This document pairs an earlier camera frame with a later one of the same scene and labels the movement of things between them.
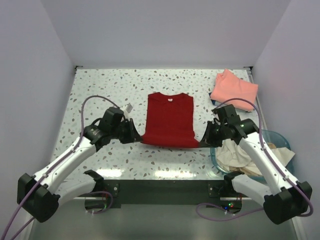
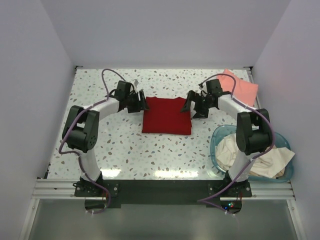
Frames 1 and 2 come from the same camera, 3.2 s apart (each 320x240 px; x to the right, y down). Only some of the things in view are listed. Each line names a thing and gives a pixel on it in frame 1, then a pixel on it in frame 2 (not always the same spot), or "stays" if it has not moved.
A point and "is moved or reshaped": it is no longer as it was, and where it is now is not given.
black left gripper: (133, 135) → (141, 105)
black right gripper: (207, 139) → (191, 97)
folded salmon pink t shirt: (227, 86) stays
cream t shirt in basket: (231, 156) stays
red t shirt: (169, 121) is moved or reshaped
